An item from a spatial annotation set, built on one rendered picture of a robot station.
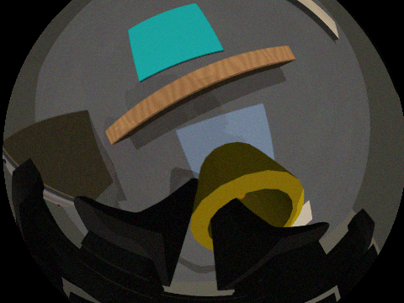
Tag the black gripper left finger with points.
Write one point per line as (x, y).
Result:
(157, 233)

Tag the brown wooden curved bar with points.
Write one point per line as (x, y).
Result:
(194, 84)

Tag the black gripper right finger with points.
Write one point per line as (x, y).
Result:
(242, 241)

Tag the beige flat square tile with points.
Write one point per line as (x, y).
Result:
(305, 215)

